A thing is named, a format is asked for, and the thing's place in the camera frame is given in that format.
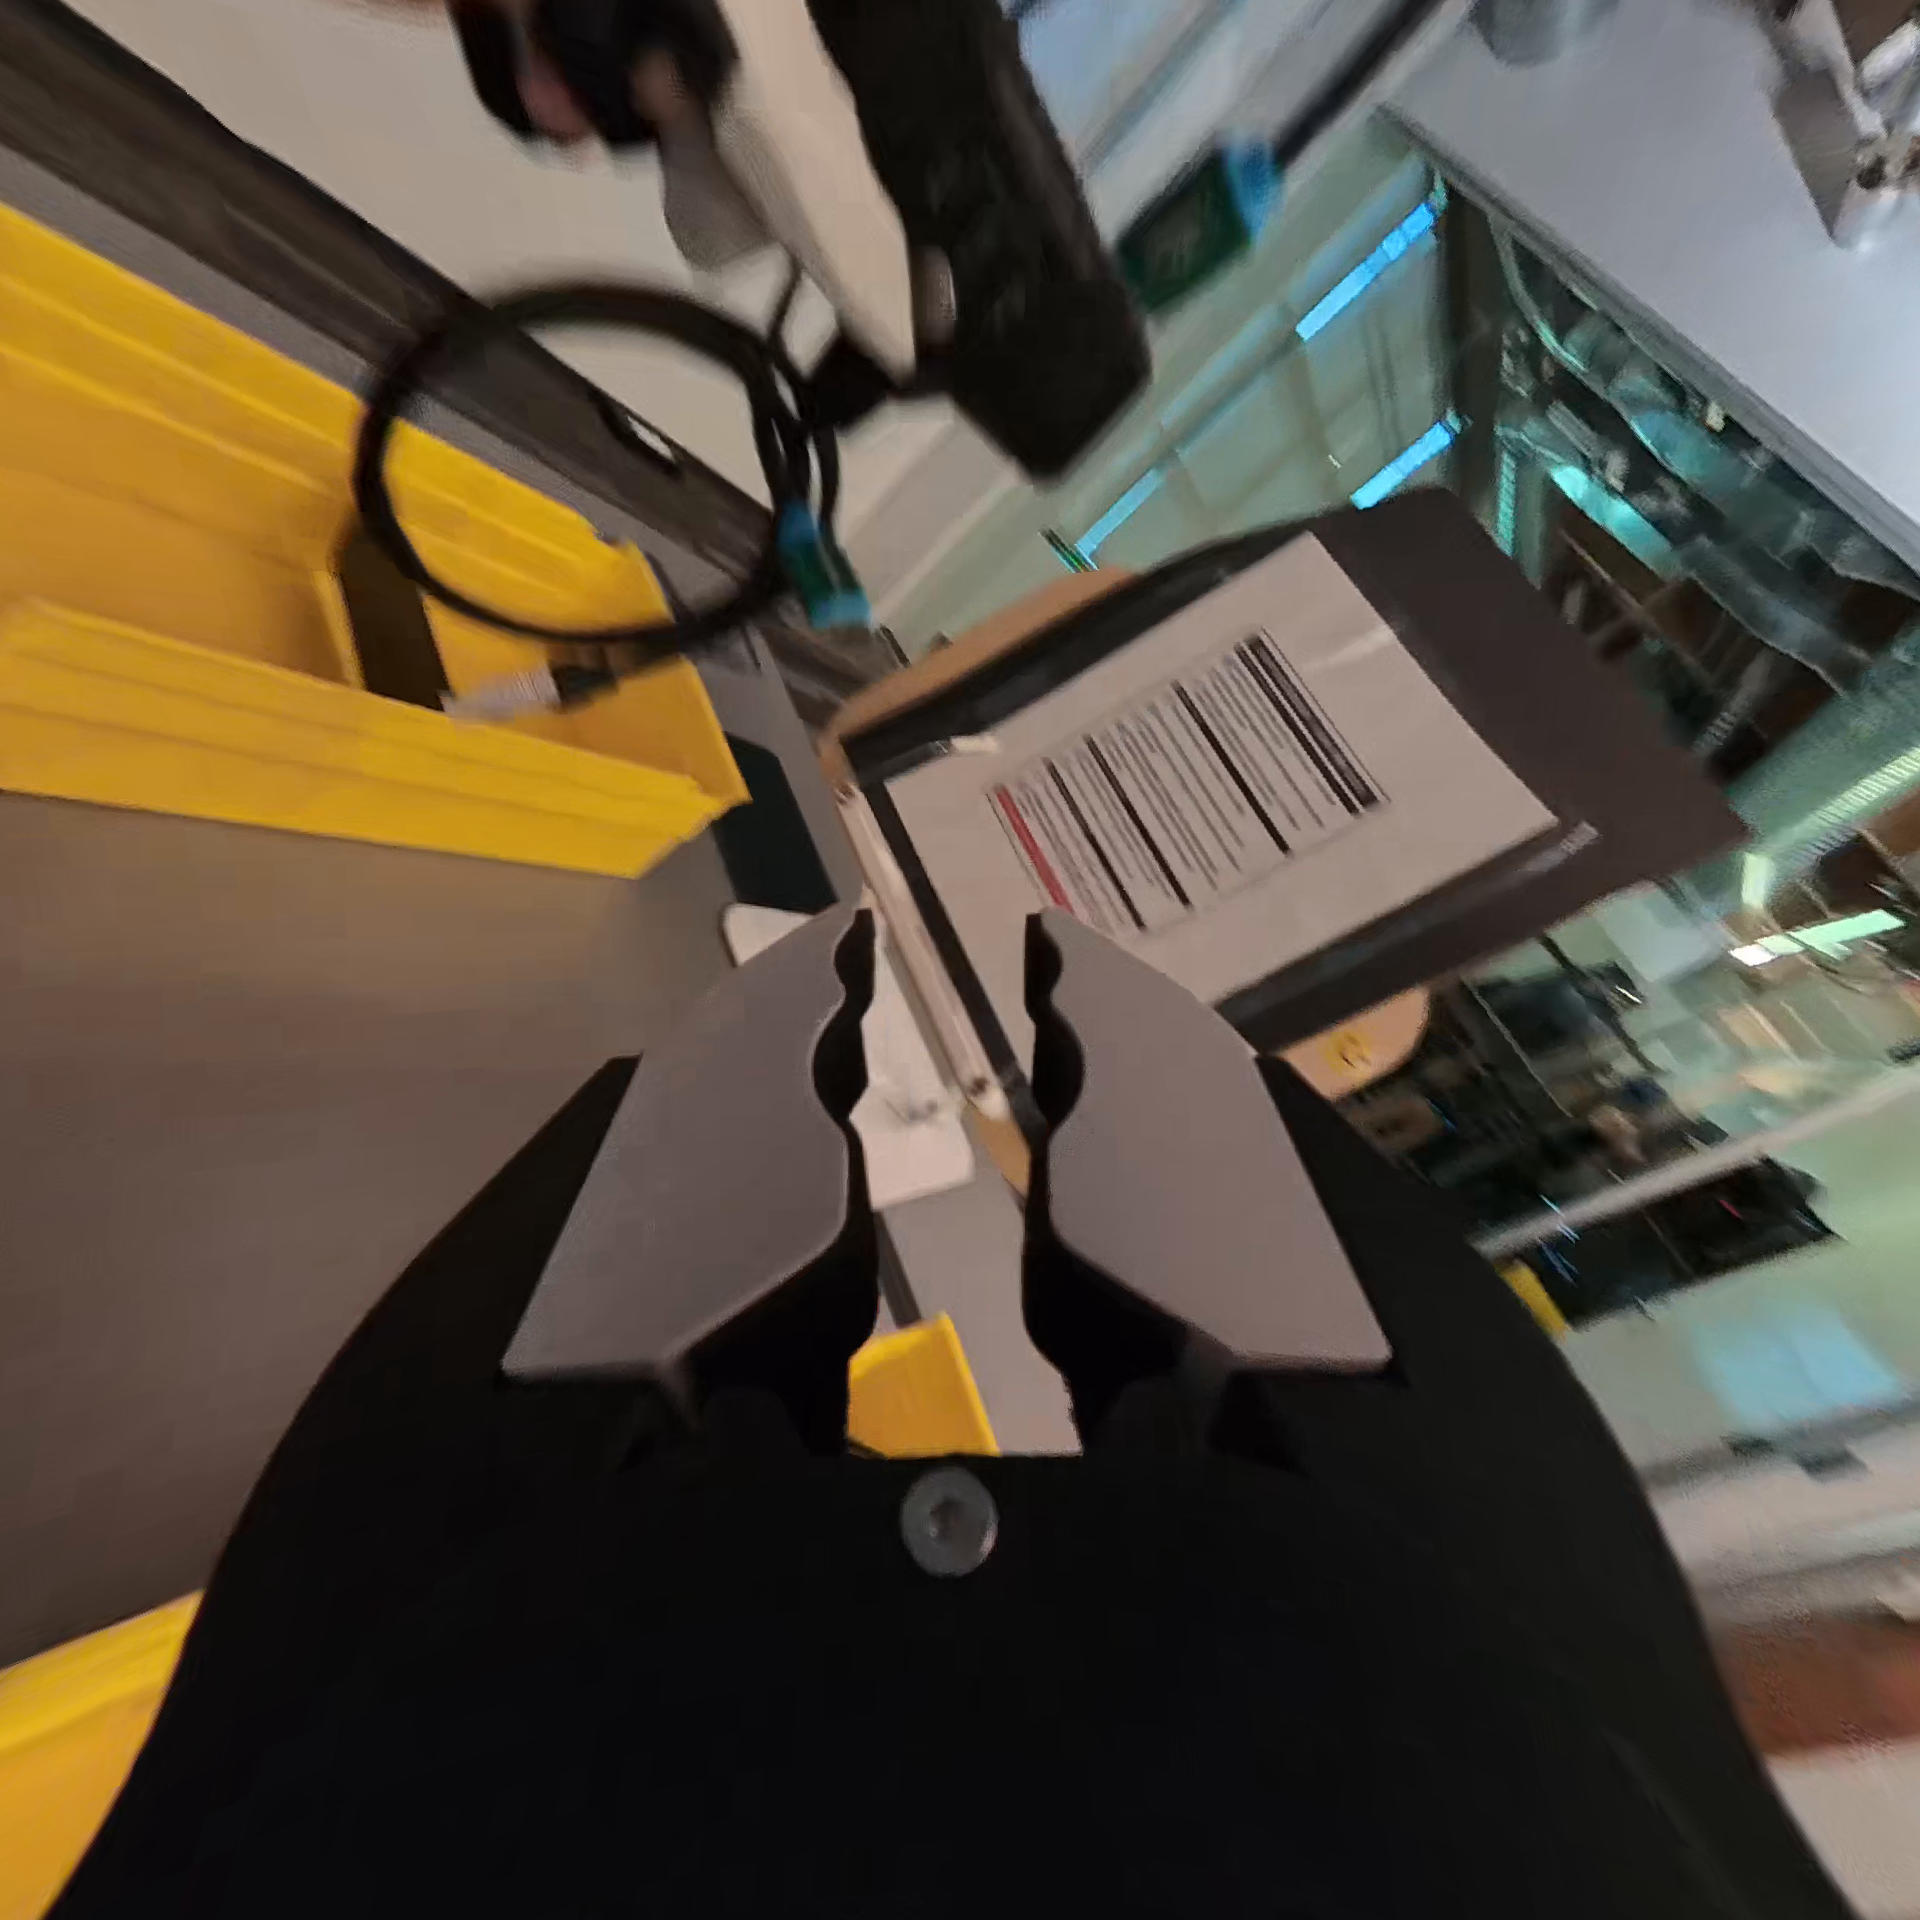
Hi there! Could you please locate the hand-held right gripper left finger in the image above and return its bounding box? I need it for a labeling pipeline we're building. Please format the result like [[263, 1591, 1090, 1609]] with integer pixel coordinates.
[[500, 904, 885, 1413]]

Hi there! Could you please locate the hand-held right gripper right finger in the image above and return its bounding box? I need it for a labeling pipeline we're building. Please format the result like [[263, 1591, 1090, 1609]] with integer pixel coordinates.
[[1018, 908, 1395, 1413]]

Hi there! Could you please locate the yellow plastic bin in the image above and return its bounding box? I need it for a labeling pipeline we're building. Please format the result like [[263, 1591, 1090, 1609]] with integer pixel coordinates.
[[0, 1313, 1002, 1920], [0, 202, 752, 883]]

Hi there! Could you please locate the green ceiling sign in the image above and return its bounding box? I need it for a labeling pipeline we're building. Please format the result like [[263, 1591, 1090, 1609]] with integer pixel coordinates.
[[1118, 150, 1281, 312]]

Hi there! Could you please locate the white tablet stand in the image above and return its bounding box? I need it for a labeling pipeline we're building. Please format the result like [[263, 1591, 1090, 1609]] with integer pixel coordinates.
[[723, 781, 1040, 1214]]

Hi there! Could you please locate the instruction sheet in clear sleeve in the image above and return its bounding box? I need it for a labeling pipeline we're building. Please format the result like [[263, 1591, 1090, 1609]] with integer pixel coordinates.
[[885, 533, 1561, 940]]

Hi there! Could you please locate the wooden sign board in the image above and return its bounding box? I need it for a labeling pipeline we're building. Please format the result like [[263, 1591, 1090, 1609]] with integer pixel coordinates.
[[818, 488, 1755, 1111]]

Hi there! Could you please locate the black bin divider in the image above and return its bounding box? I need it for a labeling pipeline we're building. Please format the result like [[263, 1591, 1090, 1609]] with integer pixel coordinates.
[[340, 533, 449, 705]]

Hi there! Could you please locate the black usb cable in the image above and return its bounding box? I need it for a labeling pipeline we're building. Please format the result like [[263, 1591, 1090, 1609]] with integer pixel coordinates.
[[352, 285, 841, 720]]

